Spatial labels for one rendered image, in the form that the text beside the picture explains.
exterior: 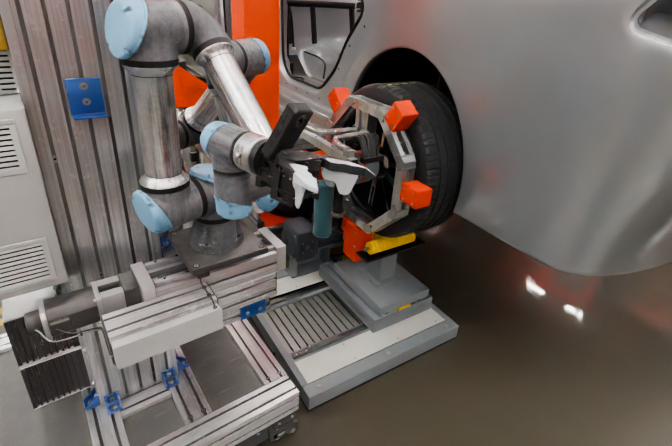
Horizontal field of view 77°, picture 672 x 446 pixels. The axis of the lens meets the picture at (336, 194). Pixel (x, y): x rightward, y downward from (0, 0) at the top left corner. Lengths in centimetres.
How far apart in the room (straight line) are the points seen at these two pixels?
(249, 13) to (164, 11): 96
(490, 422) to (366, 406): 49
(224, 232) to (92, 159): 38
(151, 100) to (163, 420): 106
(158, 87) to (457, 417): 162
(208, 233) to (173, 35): 52
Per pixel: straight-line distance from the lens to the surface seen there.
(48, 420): 179
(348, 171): 73
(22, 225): 125
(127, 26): 97
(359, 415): 189
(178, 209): 111
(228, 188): 86
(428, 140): 158
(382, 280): 213
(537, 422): 208
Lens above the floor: 150
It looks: 25 degrees down
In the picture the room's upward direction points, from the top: 4 degrees clockwise
